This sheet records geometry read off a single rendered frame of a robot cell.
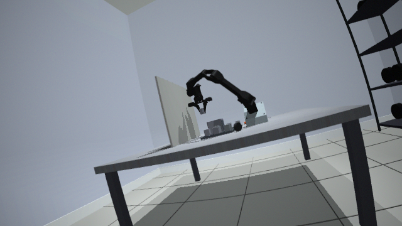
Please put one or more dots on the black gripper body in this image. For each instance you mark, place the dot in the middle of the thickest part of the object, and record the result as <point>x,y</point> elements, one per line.
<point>196,103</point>

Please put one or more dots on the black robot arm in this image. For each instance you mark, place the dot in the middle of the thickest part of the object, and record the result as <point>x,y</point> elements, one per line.
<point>243,97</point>

